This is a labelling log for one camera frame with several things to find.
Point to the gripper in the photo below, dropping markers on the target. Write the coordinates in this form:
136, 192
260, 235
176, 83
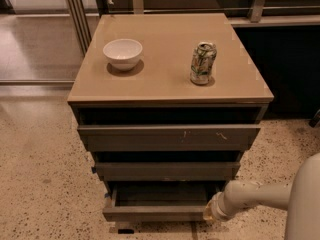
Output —
217, 206

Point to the grey bottom drawer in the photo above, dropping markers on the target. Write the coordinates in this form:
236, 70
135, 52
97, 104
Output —
160, 201

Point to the grey drawer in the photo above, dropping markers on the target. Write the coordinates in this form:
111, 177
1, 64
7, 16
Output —
231, 137
160, 201
167, 171

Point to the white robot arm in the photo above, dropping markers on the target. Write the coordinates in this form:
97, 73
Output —
300, 199

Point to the grey middle drawer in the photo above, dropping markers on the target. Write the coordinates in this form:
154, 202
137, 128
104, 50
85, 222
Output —
167, 171

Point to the grey drawer cabinet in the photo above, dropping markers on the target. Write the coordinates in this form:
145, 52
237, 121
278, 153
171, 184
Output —
158, 90

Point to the grey top drawer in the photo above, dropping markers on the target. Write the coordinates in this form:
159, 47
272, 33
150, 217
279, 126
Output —
231, 137

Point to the black tape floor marker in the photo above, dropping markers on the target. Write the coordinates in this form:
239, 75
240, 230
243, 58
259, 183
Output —
125, 231

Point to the green white drink can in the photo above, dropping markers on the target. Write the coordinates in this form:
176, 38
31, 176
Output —
202, 62

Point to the white ceramic bowl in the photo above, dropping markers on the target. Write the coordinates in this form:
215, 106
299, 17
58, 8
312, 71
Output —
123, 54

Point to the metal shelf bracket right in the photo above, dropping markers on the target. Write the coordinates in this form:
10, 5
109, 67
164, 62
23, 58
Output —
256, 10

